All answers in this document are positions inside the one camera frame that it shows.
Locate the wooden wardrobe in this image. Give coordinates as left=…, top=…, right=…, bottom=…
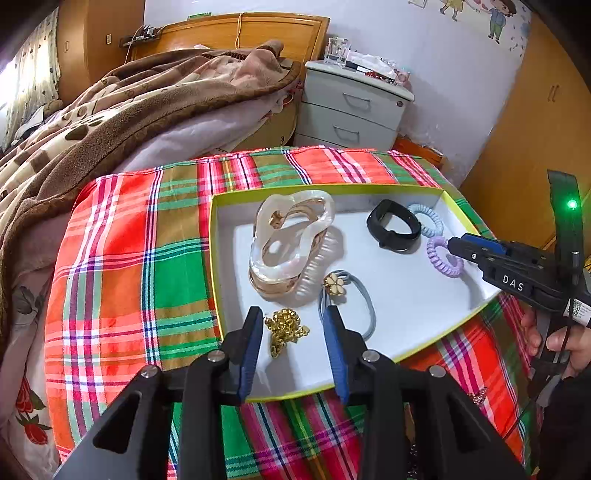
left=461, top=16, right=590, bottom=247

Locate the person's right hand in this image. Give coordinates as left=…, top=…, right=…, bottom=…
left=521, top=308, right=591, bottom=378

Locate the gold chain jewelry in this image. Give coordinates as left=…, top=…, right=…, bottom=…
left=263, top=308, right=311, bottom=359

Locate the black wristband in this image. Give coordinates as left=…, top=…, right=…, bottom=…
left=367, top=199, right=421, bottom=252

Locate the cartoon wall sticker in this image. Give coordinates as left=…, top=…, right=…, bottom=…
left=408, top=0, right=532, bottom=59

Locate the clutter on cabinet top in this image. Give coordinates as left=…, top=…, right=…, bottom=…
left=346, top=51, right=411, bottom=86

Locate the grey flower hair tie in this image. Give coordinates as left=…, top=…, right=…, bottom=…
left=317, top=269, right=378, bottom=343

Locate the orange box on floor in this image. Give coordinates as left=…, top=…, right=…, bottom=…
left=393, top=135, right=444, bottom=170

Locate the tangled jewelry pile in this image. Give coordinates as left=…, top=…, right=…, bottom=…
left=468, top=386, right=488, bottom=408

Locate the wooden headboard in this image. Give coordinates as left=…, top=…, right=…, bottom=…
left=130, top=12, right=329, bottom=64

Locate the dotted curtain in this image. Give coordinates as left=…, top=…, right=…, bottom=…
left=1, top=7, right=61, bottom=152

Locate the grey bedside cabinet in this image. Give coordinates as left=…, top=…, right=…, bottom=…
left=294, top=61, right=415, bottom=151

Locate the purple spiral hair tie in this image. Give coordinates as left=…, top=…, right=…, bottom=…
left=424, top=235, right=465, bottom=279

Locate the clear glass on cabinet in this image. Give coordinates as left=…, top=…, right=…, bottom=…
left=325, top=36, right=351, bottom=66

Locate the plaid red green cloth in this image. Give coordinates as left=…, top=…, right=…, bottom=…
left=45, top=146, right=529, bottom=479

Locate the floral white bedsheet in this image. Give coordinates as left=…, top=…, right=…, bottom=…
left=1, top=213, right=70, bottom=479

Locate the brown patterned blanket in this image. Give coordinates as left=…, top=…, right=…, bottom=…
left=1, top=40, right=301, bottom=345

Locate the white tray with green rim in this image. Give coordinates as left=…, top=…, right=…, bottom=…
left=209, top=184, right=498, bottom=402

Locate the light blue spiral hair tie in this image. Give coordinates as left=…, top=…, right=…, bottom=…
left=407, top=203, right=446, bottom=239

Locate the wooden door panel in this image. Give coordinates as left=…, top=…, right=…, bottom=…
left=56, top=0, right=145, bottom=105

